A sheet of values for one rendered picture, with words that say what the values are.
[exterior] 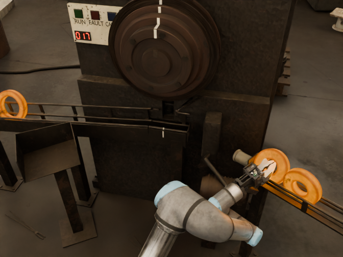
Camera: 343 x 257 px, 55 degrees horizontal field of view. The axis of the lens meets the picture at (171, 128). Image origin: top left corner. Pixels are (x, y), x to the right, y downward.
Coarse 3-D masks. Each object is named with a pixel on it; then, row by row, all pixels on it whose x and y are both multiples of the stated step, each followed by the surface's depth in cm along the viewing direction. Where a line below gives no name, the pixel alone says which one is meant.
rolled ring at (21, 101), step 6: (6, 90) 183; (12, 90) 183; (0, 96) 184; (6, 96) 185; (12, 96) 182; (18, 96) 181; (0, 102) 186; (18, 102) 182; (24, 102) 183; (0, 108) 187; (24, 108) 183; (0, 114) 188; (6, 114) 188; (18, 114) 184; (24, 114) 185
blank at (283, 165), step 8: (264, 152) 144; (272, 152) 141; (280, 152) 139; (256, 160) 146; (280, 160) 139; (288, 160) 139; (280, 168) 138; (288, 168) 138; (272, 176) 141; (280, 176) 138
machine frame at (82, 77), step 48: (96, 0) 145; (240, 0) 131; (288, 0) 127; (96, 48) 160; (240, 48) 143; (96, 96) 172; (144, 96) 164; (192, 96) 158; (240, 96) 155; (96, 144) 195; (144, 144) 185; (192, 144) 177; (240, 144) 169; (144, 192) 212
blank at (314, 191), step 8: (296, 168) 131; (288, 176) 133; (296, 176) 130; (304, 176) 126; (312, 176) 126; (288, 184) 135; (296, 184) 135; (304, 184) 128; (312, 184) 125; (320, 184) 126; (296, 192) 134; (304, 192) 133; (312, 192) 126; (320, 192) 126; (312, 200) 128
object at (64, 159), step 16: (48, 128) 163; (64, 128) 166; (16, 144) 153; (32, 144) 165; (48, 144) 168; (64, 144) 169; (16, 160) 144; (32, 160) 162; (48, 160) 161; (64, 160) 160; (80, 160) 156; (32, 176) 154; (64, 176) 168; (64, 192) 174; (64, 224) 202; (80, 224) 194; (64, 240) 193; (80, 240) 193
